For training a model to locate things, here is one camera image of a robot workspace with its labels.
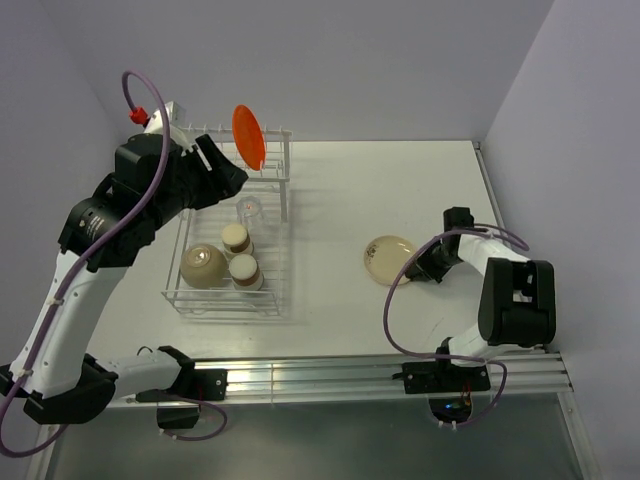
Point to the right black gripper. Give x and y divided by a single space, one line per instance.
424 271

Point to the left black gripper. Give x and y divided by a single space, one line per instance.
223 180

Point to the orange plastic plate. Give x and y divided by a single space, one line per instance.
248 137

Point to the clear plastic cup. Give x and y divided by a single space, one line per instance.
250 212

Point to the beige plate with black spot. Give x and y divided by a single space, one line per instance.
385 256

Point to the steel cup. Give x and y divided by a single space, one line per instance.
236 240
245 273

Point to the floral ceramic bowl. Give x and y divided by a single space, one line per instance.
203 266

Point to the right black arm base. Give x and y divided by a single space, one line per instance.
442 376

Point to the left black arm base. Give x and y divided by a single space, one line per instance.
206 389

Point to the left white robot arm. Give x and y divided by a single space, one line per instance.
152 182

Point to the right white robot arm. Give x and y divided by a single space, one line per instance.
517 306

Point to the white wire dish rack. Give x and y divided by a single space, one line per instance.
270 185

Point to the aluminium table rail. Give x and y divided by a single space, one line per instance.
369 378

